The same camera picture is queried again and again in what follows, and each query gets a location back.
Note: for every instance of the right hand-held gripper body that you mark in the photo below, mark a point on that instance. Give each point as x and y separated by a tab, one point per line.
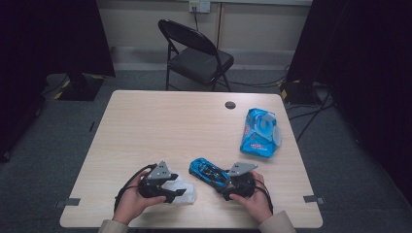
243	187

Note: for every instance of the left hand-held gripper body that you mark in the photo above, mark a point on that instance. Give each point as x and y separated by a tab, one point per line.
152	189

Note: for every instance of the white wet wipe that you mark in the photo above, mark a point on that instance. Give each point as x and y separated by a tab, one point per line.
184	194

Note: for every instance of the blue toy car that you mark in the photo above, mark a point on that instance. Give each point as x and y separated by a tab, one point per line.
207	171

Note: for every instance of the blue wet wipes pack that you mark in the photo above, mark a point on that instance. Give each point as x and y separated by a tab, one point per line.
256	142

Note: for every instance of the person's right hand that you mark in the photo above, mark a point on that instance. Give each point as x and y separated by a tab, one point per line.
259	204

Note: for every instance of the person's left hand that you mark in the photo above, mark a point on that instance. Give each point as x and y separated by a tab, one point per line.
129	204

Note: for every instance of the grey tape piece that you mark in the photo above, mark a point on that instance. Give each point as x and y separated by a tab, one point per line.
69	202
312	199

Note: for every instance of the black stand base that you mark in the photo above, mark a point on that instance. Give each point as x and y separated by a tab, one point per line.
81	89
298	92

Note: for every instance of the black folding chair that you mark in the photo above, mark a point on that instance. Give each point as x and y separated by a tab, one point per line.
200	61

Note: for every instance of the dark curtain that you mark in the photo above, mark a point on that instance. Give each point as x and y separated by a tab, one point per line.
366	64
48	39

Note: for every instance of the white wall socket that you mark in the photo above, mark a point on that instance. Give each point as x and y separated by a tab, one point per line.
200	6

